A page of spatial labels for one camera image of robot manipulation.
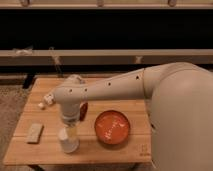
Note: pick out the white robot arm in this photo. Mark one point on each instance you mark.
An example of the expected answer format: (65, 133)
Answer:
(181, 110)

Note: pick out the beige rectangular sponge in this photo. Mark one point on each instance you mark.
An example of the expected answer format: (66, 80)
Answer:
(34, 133)

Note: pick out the wooden table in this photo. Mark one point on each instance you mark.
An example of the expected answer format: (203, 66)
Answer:
(136, 149)

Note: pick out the grey metal rail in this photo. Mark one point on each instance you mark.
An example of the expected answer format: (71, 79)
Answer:
(104, 57)

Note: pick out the dark red brown object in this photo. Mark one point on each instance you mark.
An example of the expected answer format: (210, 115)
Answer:
(83, 111)

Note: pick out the orange ceramic bowl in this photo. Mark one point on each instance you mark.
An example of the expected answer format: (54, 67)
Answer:
(112, 127)

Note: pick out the white tube with cap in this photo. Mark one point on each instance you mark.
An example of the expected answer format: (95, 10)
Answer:
(48, 100)

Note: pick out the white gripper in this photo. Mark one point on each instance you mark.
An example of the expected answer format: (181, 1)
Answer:
(70, 114)

